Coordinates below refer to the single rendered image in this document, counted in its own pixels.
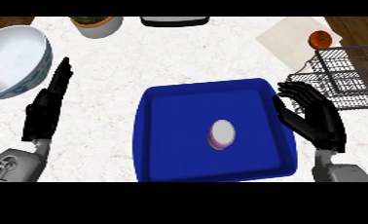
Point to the blue tray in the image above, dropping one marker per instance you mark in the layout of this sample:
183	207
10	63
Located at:
213	130

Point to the black and grey appliance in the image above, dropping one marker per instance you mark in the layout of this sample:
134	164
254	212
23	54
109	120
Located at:
174	21

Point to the grey plant pot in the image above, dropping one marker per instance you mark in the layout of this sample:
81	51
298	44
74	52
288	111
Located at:
96	26

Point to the white patterned bowl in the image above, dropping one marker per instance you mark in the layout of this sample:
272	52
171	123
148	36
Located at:
19	59

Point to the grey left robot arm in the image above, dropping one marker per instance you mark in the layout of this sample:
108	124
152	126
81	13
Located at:
22	164

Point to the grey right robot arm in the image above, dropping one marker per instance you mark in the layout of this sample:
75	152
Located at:
335	168

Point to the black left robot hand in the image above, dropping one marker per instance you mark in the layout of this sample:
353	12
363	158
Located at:
44	107

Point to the pale cutting board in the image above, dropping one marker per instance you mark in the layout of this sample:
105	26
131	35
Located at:
289	41

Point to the can with purple rim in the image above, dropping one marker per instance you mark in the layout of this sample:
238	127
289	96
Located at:
221	134

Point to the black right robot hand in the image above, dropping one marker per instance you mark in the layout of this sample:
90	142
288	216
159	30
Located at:
316	114

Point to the red tomato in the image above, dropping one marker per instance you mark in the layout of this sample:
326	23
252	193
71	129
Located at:
319	39

